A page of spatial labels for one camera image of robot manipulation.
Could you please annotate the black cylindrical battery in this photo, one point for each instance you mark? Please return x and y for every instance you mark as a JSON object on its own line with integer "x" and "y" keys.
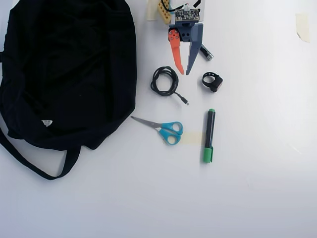
{"x": 207, "y": 54}

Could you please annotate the beige masking tape torn strip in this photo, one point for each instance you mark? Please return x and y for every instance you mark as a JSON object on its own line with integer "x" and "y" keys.
{"x": 303, "y": 27}

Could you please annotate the camera circuit board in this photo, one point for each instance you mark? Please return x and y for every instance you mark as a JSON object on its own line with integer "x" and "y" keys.
{"x": 187, "y": 15}

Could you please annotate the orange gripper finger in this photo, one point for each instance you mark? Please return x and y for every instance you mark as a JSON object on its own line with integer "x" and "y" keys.
{"x": 176, "y": 49}

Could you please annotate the green black marker pen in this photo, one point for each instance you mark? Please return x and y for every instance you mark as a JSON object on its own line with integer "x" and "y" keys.
{"x": 209, "y": 134}

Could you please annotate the black fabric bag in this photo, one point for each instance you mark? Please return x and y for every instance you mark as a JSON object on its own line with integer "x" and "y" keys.
{"x": 69, "y": 74}

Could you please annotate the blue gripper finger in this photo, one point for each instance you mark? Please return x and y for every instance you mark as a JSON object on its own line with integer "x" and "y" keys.
{"x": 196, "y": 44}

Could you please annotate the beige masking tape piece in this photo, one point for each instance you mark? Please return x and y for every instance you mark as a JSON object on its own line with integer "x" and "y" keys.
{"x": 151, "y": 11}

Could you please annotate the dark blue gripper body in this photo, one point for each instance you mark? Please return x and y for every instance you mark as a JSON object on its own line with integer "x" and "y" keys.
{"x": 186, "y": 34}

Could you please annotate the beige masking tape rectangle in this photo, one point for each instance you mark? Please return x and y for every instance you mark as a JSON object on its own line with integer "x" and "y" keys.
{"x": 192, "y": 138}

